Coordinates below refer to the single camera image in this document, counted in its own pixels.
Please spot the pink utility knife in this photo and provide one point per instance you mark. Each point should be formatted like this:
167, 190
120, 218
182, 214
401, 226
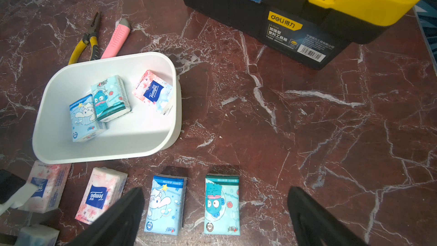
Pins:
118, 39

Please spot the yellow black toolbox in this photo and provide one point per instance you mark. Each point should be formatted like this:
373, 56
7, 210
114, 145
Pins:
312, 32

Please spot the white plastic storage box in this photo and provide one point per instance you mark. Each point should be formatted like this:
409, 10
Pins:
141, 132

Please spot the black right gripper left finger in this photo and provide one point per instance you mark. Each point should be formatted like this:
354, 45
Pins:
118, 226

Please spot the pink Tempo pack in box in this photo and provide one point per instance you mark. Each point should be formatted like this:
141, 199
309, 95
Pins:
154, 92

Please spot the yellow handled pliers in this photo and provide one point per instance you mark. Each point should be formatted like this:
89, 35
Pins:
90, 38

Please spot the teal cartoon pack in box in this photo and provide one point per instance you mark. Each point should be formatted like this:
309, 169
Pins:
110, 99

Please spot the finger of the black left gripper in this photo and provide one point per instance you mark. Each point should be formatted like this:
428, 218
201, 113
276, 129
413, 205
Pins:
15, 191

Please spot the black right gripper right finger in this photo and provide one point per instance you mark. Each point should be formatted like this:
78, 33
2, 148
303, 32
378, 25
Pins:
314, 226

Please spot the pink Tempo tissue pack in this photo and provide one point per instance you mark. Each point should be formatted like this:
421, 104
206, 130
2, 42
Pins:
37, 235
104, 189
50, 181

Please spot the blue cartoon tissue pack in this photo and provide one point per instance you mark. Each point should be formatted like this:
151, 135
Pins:
166, 205

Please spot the teal cartoon tissue pack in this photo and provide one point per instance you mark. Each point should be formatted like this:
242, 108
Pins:
222, 205

